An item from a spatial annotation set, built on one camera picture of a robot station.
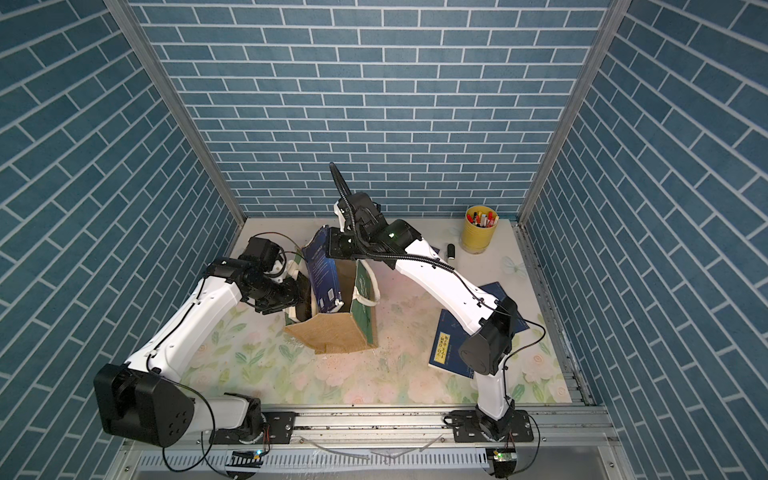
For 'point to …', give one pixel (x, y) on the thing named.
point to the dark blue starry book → (323, 271)
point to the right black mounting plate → (467, 428)
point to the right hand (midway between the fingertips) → (324, 247)
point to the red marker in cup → (490, 220)
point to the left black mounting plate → (269, 428)
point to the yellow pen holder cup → (479, 228)
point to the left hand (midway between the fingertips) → (304, 301)
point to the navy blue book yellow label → (451, 334)
